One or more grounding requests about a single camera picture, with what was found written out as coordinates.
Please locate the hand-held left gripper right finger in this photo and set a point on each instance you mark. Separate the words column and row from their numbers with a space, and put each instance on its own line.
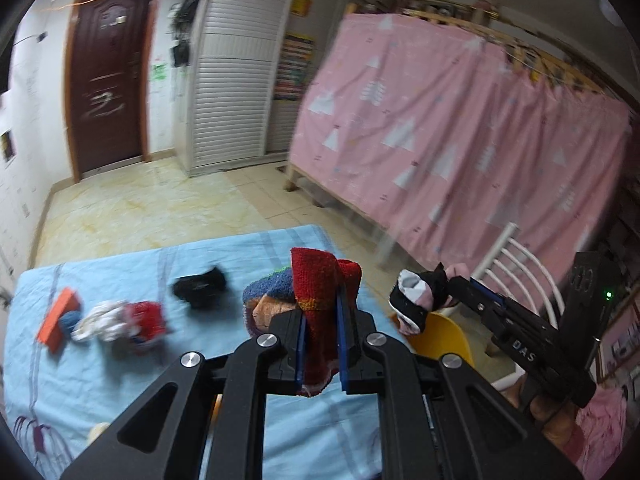
column 343, row 355

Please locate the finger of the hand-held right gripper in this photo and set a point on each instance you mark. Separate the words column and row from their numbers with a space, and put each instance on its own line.
column 487, row 291
column 462, row 292

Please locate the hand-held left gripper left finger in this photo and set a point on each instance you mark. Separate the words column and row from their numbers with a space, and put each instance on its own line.
column 300, row 355

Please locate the black white pink sock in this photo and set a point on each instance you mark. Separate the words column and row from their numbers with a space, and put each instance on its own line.
column 412, row 305

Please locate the yellow plastic basin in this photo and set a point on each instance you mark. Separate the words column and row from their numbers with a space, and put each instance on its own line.
column 440, row 342

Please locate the red knitted sock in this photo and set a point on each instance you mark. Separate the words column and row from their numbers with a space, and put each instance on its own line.
column 317, row 290

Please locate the person's right hand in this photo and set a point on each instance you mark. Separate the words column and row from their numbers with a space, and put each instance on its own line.
column 542, row 410

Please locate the white metal chair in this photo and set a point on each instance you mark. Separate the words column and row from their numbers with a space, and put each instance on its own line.
column 525, row 270

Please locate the blue and orange fuzzy sock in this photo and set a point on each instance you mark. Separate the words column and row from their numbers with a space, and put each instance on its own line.
column 265, row 297

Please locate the black cloth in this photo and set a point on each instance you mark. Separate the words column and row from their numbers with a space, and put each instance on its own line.
column 200, row 287

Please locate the red striped sock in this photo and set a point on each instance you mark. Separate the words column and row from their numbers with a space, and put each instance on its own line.
column 146, row 322

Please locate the pink printed curtain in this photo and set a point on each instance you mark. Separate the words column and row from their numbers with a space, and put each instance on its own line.
column 450, row 135

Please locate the white patterned sock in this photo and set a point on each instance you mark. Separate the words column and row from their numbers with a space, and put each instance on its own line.
column 100, row 322

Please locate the blue yarn ball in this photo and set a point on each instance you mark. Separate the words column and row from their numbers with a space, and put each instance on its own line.
column 71, row 321

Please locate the orange box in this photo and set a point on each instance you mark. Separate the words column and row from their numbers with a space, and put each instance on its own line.
column 57, row 320

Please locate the white louvered wardrobe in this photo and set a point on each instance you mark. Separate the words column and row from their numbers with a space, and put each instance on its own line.
column 235, row 60

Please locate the dark red door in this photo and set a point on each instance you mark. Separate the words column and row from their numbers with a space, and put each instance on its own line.
column 110, row 70

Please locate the black hanging bag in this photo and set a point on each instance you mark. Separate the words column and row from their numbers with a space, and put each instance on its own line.
column 186, row 15

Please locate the colourful wall chart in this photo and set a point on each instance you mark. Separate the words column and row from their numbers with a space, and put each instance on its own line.
column 295, row 67

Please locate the yellow wall poster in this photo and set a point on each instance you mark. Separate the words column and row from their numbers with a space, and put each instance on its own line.
column 301, row 5

